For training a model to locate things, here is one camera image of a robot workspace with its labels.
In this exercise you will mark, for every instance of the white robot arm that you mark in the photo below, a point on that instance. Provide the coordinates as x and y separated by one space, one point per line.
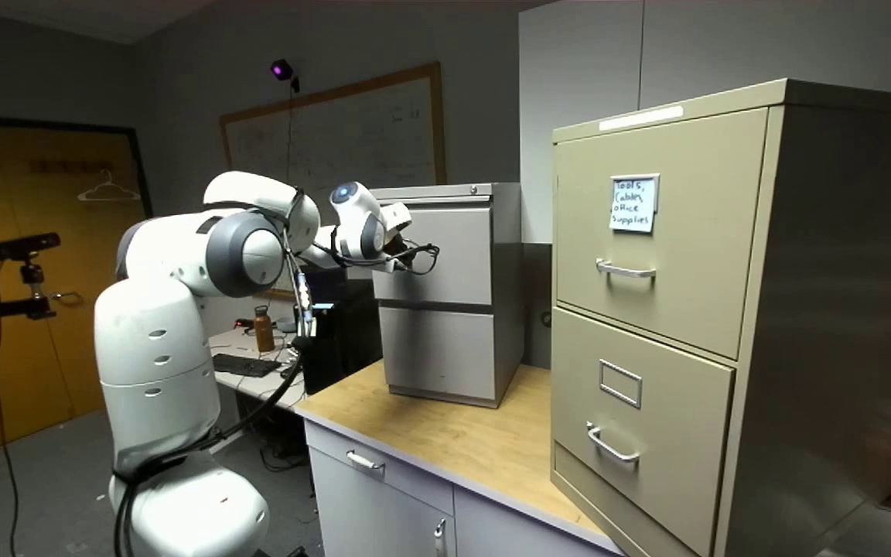
155 359

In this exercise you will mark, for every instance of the small silver cabinet latch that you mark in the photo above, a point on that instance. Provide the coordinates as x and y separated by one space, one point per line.
440 539

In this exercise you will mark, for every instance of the wood-top desk with grey fronts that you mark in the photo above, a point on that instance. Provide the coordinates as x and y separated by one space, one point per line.
445 434

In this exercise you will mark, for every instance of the large beige file cabinet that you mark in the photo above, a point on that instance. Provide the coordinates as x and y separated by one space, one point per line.
796 342

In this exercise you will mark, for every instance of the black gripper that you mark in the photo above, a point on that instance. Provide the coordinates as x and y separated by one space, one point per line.
392 248

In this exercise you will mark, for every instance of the orange door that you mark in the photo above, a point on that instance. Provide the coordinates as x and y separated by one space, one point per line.
13 196

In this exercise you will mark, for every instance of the metal label holder frame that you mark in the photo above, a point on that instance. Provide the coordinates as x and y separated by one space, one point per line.
620 382

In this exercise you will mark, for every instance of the grey side table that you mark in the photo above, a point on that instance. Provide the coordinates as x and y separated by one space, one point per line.
260 385

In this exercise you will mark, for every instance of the small light grey file cabinet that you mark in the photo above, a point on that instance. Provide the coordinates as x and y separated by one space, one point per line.
465 351

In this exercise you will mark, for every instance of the purple-lit camera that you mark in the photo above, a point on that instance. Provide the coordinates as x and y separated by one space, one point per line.
283 73

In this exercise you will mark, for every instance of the small file cabinet drawer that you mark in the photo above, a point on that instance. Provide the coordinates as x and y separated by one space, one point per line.
445 253

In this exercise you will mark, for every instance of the black box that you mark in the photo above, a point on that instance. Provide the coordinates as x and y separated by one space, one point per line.
347 330

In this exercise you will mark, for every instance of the brown bottle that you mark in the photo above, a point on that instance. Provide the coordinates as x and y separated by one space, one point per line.
265 330

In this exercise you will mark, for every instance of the white handwritten note label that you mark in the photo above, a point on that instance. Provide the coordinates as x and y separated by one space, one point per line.
636 202

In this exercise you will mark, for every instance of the wood-framed whiteboard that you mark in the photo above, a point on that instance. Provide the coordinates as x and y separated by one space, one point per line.
364 133

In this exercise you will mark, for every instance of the black camera bar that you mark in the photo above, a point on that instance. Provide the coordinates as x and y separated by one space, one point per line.
13 248

